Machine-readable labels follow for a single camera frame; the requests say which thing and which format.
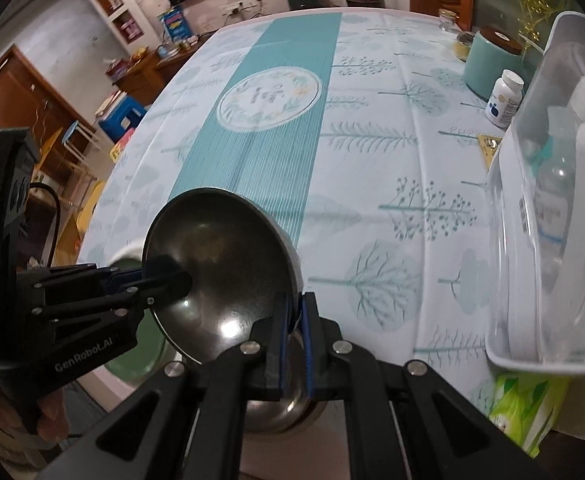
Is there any large steel bowl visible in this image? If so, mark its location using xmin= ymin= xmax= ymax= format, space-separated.
xmin=245 ymin=330 xmax=326 ymax=439

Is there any green plate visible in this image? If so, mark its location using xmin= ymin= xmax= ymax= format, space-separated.
xmin=102 ymin=257 xmax=169 ymax=380

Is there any small steel bowl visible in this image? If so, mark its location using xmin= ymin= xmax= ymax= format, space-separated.
xmin=142 ymin=186 xmax=304 ymax=366

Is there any white ceramic plate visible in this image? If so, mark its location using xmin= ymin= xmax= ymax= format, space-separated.
xmin=109 ymin=240 xmax=178 ymax=388

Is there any person's left hand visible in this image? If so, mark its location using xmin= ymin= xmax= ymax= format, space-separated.
xmin=0 ymin=389 xmax=70 ymax=442

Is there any yellow plastic stool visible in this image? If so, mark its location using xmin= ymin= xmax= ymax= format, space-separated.
xmin=53 ymin=180 xmax=106 ymax=266

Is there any pink plastic stool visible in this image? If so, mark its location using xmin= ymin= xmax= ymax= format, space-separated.
xmin=109 ymin=128 xmax=135 ymax=162

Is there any light blue metal stool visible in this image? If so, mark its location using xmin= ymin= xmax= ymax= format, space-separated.
xmin=61 ymin=120 xmax=100 ymax=165

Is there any blue plastic stool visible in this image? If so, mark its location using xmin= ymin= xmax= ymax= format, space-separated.
xmin=97 ymin=94 xmax=146 ymax=144

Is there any teal table runner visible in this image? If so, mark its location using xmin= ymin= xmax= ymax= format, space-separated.
xmin=171 ymin=12 xmax=341 ymax=242

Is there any wooden tv cabinet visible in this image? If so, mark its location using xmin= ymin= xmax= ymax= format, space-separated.
xmin=112 ymin=34 xmax=211 ymax=106

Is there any green tissue pack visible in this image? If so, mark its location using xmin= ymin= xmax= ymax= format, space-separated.
xmin=488 ymin=373 xmax=570 ymax=457

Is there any clear plastic storage box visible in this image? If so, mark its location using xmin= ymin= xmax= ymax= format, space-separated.
xmin=486 ymin=11 xmax=585 ymax=376

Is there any white tree-print tablecloth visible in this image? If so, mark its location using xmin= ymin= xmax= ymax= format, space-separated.
xmin=80 ymin=9 xmax=495 ymax=412

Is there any blue poster board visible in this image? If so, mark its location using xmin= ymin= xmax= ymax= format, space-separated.
xmin=159 ymin=6 xmax=193 ymax=42

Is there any gold blister pill pack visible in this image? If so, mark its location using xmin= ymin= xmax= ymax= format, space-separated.
xmin=477 ymin=134 xmax=502 ymax=168

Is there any white pill bottle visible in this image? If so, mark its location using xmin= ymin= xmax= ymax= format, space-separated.
xmin=486 ymin=70 xmax=525 ymax=129

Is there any small yellow glass jar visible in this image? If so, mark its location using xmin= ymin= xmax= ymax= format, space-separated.
xmin=452 ymin=32 xmax=475 ymax=62

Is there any teal canister wooden lid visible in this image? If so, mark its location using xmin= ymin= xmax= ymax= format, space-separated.
xmin=463 ymin=26 xmax=524 ymax=101

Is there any clear drinking glass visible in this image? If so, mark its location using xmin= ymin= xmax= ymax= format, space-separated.
xmin=438 ymin=9 xmax=460 ymax=34

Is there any white wall shelf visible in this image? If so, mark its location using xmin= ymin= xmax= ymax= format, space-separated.
xmin=88 ymin=0 xmax=161 ymax=55

